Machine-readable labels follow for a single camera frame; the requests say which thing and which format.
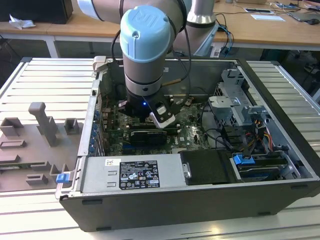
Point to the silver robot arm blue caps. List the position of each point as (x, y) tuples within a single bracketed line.
[(145, 37)]

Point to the black RAM slot bank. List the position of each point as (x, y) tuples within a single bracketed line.
[(173, 130)]

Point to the black graphics card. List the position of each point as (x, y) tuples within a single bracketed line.
[(148, 137)]

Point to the grey case latch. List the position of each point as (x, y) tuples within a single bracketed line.
[(98, 63)]

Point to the green motherboard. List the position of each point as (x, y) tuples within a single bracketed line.
[(192, 135)]

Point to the silver power supply unit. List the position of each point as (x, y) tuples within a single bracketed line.
[(100, 175)]

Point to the silver metal drive cage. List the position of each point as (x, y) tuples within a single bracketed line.
[(232, 105)]

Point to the blue case latch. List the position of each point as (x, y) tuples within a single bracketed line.
[(62, 178)]

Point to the grey parts rack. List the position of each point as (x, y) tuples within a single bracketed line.
[(37, 150)]

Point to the wooden desk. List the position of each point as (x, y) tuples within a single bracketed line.
[(62, 28)]

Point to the black open PC case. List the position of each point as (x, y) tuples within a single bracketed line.
[(175, 212)]

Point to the hard disk in blue carrier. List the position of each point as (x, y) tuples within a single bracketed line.
[(242, 159)]

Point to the crumpled white paper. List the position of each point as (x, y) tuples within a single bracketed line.
[(21, 23)]

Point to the grey laptop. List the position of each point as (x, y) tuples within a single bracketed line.
[(305, 16)]

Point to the black computer mouse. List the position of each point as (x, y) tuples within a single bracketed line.
[(312, 21)]

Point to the black camera bracket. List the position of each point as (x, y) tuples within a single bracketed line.
[(160, 108)]

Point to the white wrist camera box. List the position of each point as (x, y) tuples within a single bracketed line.
[(163, 121)]

